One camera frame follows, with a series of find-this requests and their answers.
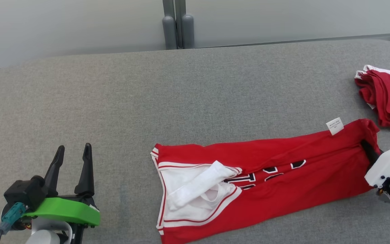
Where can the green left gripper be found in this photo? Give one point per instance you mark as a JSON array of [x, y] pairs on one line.
[[66, 210]]

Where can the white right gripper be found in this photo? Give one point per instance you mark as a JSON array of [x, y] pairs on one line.
[[389, 162]]

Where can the red white basketball jersey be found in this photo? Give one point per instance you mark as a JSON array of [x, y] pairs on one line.
[[300, 176]]

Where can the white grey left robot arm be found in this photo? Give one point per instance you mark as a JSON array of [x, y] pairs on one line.
[[46, 234]]

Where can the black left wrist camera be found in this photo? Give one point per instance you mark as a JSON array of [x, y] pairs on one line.
[[24, 191]]

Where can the teal left camera connector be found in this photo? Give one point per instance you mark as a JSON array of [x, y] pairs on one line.
[[12, 217]]

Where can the grey partition post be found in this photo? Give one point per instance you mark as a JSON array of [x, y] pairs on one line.
[[187, 32], [169, 34]]

